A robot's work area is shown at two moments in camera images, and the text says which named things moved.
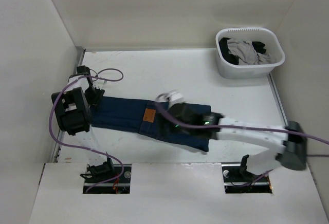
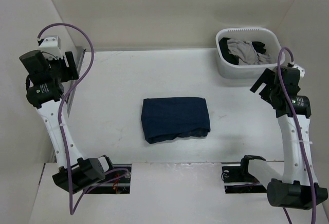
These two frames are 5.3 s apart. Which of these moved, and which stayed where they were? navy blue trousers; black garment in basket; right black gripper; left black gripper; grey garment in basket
Moved: left black gripper; navy blue trousers; right black gripper
Stayed: black garment in basket; grey garment in basket
